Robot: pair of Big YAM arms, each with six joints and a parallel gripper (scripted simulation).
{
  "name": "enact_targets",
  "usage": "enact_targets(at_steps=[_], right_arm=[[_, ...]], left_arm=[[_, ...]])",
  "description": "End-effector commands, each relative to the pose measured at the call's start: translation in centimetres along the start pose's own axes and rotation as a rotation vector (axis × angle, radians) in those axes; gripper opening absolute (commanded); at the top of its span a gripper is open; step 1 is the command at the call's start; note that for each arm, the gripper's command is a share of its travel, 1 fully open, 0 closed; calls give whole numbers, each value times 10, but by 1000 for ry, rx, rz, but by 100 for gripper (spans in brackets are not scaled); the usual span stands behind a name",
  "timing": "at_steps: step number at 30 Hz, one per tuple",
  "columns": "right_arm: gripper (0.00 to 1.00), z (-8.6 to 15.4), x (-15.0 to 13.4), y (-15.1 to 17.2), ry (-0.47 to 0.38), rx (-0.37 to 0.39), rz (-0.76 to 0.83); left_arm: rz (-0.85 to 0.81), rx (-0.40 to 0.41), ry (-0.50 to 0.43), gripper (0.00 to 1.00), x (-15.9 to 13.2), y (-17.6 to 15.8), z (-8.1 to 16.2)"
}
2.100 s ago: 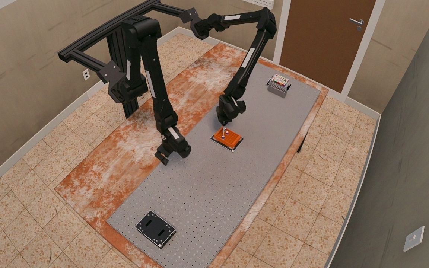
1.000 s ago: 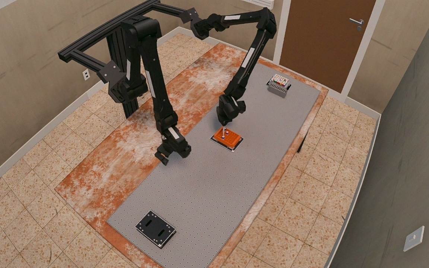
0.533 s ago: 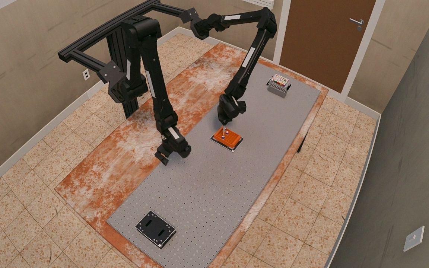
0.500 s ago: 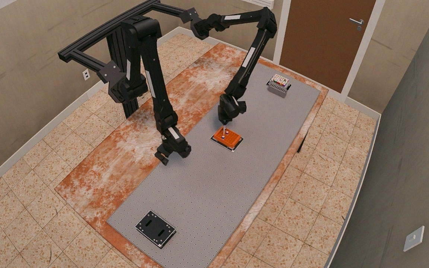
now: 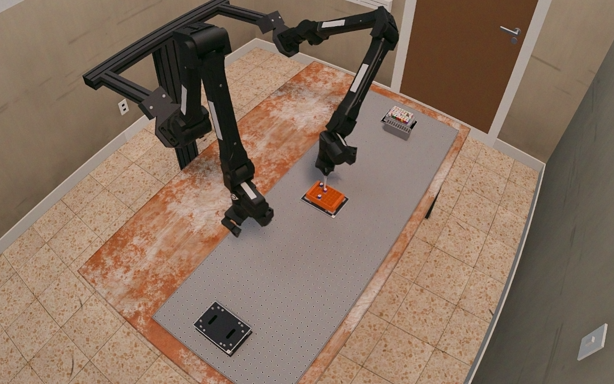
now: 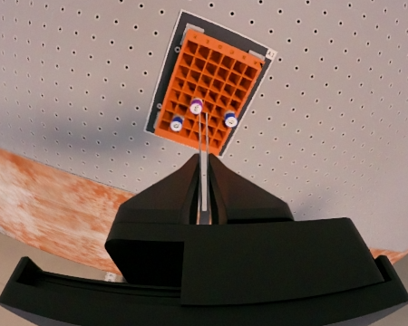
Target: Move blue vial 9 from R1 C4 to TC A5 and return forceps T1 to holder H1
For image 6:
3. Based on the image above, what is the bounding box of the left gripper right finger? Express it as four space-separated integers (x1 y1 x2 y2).
209 153 295 225

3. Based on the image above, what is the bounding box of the orange grid tube rack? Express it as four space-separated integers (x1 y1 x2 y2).
155 30 265 156

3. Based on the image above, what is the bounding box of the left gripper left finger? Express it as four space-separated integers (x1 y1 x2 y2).
112 153 199 225

